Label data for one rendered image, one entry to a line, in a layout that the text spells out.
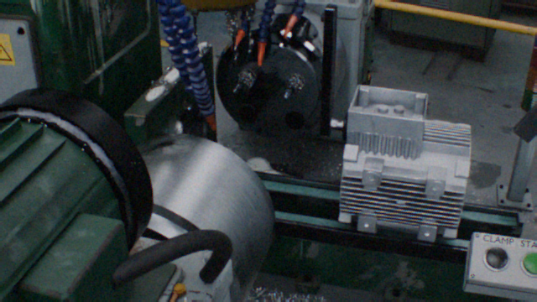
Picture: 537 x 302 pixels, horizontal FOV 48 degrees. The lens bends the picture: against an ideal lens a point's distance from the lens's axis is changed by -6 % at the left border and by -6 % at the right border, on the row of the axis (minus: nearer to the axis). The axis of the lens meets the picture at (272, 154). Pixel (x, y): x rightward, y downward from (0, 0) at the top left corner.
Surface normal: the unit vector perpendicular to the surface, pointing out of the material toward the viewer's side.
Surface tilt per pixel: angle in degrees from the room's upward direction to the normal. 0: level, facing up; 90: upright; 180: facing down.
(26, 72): 90
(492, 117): 0
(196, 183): 24
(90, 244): 0
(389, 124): 90
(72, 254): 0
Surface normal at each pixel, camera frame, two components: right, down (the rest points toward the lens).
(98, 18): 0.96, 0.14
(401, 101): -0.27, 0.51
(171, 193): 0.22, -0.80
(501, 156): 0.00, -0.85
